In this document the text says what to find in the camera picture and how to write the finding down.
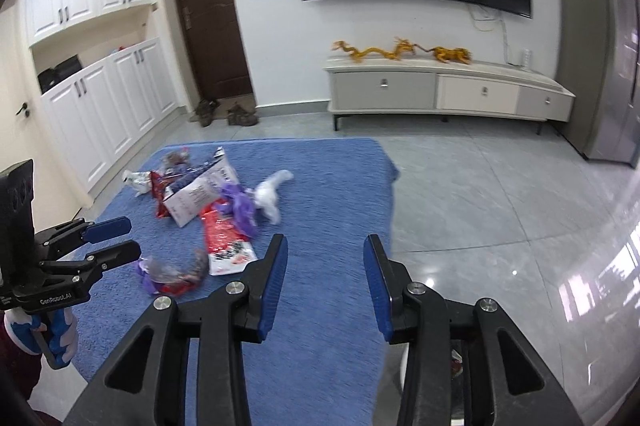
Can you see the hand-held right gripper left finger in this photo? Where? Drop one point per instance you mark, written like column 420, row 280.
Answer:
column 275, row 278

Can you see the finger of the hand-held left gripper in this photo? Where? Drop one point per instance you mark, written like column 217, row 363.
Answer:
column 107, row 228
column 117, row 253

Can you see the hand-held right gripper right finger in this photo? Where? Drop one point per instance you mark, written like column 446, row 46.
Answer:
column 375, row 278

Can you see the silver white wrapper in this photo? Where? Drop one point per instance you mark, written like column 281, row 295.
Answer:
column 137, row 180

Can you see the red clear wrapper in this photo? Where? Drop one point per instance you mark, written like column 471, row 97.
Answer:
column 170, row 278

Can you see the red white packet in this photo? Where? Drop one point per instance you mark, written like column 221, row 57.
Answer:
column 225, row 241

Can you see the white plastic bag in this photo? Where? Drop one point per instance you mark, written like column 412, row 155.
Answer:
column 267, row 196

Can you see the purple plastic bag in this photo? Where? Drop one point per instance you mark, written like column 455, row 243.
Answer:
column 235, row 201

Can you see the white trash bin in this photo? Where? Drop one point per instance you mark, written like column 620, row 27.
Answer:
column 396, row 371

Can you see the large white snack bag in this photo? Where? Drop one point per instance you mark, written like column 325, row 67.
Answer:
column 197, row 198

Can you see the dark wrapper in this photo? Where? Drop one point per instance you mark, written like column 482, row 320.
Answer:
column 177, row 157

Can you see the person's left forearm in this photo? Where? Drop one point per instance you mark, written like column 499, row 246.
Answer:
column 17, row 373

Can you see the person's left hand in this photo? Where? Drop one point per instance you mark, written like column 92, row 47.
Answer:
column 64, row 336

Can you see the blue fluffy rug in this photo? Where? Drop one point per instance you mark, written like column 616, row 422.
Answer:
column 320, row 186

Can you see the white base cabinets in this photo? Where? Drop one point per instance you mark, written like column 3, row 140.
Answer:
column 115, row 106

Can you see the black bag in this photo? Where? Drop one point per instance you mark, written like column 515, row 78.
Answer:
column 67, row 66
column 47, row 81

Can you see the pair of brown shoes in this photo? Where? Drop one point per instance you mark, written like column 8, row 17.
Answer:
column 242, row 115
column 205, row 111

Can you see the cream door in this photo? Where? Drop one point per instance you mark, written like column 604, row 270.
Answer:
column 20, row 56

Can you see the white grey television cabinet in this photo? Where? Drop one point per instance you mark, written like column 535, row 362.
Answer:
column 385, row 88

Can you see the long gold dragon ornament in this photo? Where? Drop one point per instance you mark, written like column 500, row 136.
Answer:
column 372, row 52

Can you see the dark brown door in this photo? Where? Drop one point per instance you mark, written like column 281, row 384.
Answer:
column 210, row 21

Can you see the short gold dragon ornament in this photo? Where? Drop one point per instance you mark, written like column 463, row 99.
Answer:
column 450, row 54

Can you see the grey refrigerator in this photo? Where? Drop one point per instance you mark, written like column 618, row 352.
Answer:
column 600, row 56

